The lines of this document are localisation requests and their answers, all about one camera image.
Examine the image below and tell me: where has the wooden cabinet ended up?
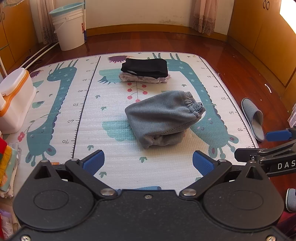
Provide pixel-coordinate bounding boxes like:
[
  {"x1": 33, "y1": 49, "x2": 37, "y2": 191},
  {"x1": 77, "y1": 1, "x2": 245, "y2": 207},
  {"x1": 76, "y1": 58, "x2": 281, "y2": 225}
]
[{"x1": 228, "y1": 1, "x2": 295, "y2": 110}]

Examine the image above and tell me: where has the black folded garment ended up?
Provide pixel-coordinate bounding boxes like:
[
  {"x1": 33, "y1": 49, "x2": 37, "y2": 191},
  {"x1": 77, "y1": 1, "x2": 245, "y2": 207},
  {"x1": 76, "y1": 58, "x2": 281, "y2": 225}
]
[{"x1": 121, "y1": 58, "x2": 168, "y2": 79}]

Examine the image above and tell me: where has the pale pink folded garment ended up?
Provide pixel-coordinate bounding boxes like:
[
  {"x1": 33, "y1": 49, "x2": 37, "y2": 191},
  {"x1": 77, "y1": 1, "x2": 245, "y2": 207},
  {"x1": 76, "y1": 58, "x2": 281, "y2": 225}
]
[{"x1": 118, "y1": 72, "x2": 171, "y2": 83}]

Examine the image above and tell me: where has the white plastic bucket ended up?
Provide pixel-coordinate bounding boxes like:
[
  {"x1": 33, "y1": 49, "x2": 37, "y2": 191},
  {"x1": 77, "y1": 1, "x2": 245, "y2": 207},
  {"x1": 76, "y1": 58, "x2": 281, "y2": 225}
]
[{"x1": 52, "y1": 9, "x2": 85, "y2": 51}]

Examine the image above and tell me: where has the teal basin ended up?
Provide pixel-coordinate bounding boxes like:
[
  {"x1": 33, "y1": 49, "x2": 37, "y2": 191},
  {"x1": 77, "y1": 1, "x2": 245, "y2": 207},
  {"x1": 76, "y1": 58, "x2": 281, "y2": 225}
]
[{"x1": 49, "y1": 3, "x2": 84, "y2": 17}]

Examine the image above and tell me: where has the white orange storage box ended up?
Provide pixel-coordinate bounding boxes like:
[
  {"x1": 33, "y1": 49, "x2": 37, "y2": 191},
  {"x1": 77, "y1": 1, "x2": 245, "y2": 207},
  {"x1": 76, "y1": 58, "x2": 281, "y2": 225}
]
[{"x1": 0, "y1": 68, "x2": 37, "y2": 135}]

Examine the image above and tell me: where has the giraffe print play mat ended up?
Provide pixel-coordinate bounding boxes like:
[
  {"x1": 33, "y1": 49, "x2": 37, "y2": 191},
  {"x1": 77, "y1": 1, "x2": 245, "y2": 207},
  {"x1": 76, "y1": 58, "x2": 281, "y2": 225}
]
[{"x1": 4, "y1": 52, "x2": 258, "y2": 196}]

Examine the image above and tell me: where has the grey slipper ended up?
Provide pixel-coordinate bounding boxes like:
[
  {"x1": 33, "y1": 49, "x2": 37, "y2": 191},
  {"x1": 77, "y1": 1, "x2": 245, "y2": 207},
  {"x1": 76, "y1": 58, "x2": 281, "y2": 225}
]
[{"x1": 241, "y1": 98, "x2": 265, "y2": 142}]

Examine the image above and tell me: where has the stack of folded clothes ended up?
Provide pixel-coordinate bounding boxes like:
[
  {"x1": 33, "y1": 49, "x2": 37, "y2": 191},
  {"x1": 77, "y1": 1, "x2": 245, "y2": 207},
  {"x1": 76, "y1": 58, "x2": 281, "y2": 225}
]
[{"x1": 0, "y1": 138, "x2": 22, "y2": 198}]

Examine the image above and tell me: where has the pink curtain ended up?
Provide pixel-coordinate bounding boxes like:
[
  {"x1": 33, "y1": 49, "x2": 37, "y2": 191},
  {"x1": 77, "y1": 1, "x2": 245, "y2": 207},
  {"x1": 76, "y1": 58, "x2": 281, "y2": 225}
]
[{"x1": 190, "y1": 0, "x2": 218, "y2": 35}]

